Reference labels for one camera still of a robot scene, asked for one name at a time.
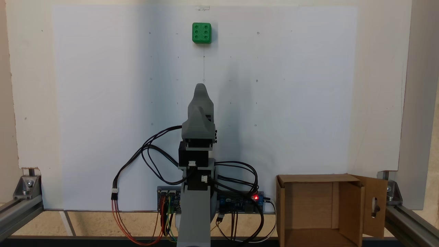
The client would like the green jumper wire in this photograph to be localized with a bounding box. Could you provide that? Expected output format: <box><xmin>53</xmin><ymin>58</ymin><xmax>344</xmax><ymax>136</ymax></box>
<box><xmin>166</xmin><ymin>206</ymin><xmax>178</xmax><ymax>243</ymax></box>

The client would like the black cable with white connector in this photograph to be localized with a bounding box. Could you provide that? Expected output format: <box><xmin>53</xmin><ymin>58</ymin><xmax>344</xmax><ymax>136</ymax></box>
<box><xmin>111</xmin><ymin>144</ymin><xmax>180</xmax><ymax>201</ymax></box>

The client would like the black base servo cable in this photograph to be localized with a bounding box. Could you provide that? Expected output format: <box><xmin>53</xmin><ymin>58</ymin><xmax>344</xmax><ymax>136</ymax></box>
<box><xmin>216</xmin><ymin>174</ymin><xmax>260</xmax><ymax>198</ymax></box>

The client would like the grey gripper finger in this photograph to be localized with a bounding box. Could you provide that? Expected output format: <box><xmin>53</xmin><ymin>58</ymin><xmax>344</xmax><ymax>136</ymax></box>
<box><xmin>188</xmin><ymin>83</ymin><xmax>215</xmax><ymax>122</ymax></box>

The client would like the black arm servo cable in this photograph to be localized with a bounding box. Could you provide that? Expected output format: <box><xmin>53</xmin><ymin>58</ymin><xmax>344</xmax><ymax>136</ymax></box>
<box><xmin>140</xmin><ymin>125</ymin><xmax>188</xmax><ymax>186</ymax></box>
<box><xmin>213</xmin><ymin>161</ymin><xmax>260</xmax><ymax>192</ymax></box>

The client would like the orange red wire pair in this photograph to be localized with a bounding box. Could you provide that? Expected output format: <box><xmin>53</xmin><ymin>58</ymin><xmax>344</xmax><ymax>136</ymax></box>
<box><xmin>111</xmin><ymin>198</ymin><xmax>166</xmax><ymax>246</ymax></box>

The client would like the aluminium frame extrusion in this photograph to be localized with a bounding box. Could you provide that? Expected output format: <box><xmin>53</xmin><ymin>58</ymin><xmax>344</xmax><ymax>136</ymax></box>
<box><xmin>385</xmin><ymin>204</ymin><xmax>439</xmax><ymax>247</ymax></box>
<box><xmin>0</xmin><ymin>195</ymin><xmax>44</xmax><ymax>243</ymax></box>

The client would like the black looping cable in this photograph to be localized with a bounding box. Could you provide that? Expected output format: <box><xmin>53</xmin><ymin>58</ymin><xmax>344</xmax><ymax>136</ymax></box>
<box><xmin>218</xmin><ymin>202</ymin><xmax>267</xmax><ymax>245</ymax></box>

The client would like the brown cardboard box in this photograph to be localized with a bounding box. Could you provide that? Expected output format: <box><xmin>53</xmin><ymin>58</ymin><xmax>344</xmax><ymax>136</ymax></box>
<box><xmin>276</xmin><ymin>173</ymin><xmax>389</xmax><ymax>247</ymax></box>

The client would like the large white paper sheet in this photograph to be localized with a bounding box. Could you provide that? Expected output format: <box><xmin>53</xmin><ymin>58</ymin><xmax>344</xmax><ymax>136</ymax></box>
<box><xmin>52</xmin><ymin>5</ymin><xmax>359</xmax><ymax>211</ymax></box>

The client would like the green die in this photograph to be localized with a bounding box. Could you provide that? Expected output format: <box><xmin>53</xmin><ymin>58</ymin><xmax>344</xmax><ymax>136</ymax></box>
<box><xmin>192</xmin><ymin>22</ymin><xmax>212</xmax><ymax>44</ymax></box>

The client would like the aluminium corner bracket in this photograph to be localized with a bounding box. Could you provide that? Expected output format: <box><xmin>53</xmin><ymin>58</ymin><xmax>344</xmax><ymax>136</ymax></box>
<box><xmin>13</xmin><ymin>167</ymin><xmax>42</xmax><ymax>200</ymax></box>
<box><xmin>377</xmin><ymin>171</ymin><xmax>403</xmax><ymax>205</ymax></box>

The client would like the yellow jumper wire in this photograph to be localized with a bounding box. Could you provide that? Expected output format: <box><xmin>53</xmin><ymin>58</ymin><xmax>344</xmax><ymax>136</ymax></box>
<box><xmin>165</xmin><ymin>197</ymin><xmax>173</xmax><ymax>238</ymax></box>

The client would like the blue power circuit board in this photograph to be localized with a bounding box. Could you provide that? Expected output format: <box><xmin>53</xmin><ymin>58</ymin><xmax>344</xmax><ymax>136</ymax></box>
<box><xmin>217</xmin><ymin>191</ymin><xmax>265</xmax><ymax>214</ymax></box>

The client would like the white thin cable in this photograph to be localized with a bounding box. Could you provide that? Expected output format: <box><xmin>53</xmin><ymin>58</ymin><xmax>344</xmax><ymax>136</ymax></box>
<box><xmin>245</xmin><ymin>198</ymin><xmax>277</xmax><ymax>244</ymax></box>

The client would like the small controller circuit board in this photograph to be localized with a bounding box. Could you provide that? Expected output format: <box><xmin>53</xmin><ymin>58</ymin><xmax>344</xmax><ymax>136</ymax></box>
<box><xmin>157</xmin><ymin>186</ymin><xmax>182</xmax><ymax>213</ymax></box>

